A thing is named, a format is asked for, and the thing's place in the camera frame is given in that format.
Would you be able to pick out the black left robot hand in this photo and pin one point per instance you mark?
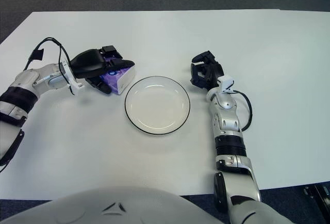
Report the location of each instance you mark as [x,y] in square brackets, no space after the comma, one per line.
[89,62]

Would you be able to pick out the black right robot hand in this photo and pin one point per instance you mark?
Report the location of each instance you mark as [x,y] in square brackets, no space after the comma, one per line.
[211,70]

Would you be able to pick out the purple tissue paper pack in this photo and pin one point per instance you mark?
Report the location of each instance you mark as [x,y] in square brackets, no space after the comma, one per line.
[123,79]

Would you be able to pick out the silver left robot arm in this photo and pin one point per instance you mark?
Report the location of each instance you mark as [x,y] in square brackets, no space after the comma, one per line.
[28,82]

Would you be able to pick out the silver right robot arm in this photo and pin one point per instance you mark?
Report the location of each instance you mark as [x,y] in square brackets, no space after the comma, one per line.
[228,122]

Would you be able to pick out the white plate black rim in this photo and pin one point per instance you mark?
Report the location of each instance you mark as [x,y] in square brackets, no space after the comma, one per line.
[157,105]

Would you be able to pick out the white right wrist connector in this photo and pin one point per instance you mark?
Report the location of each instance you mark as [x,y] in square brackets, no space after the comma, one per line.
[227,82]

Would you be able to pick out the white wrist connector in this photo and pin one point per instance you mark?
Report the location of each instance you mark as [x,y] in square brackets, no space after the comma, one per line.
[76,86]
[227,82]

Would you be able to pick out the white left wrist connector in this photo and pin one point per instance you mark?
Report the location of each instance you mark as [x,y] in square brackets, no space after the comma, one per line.
[76,86]

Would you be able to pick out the grey robot torso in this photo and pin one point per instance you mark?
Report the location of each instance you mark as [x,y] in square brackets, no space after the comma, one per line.
[116,206]

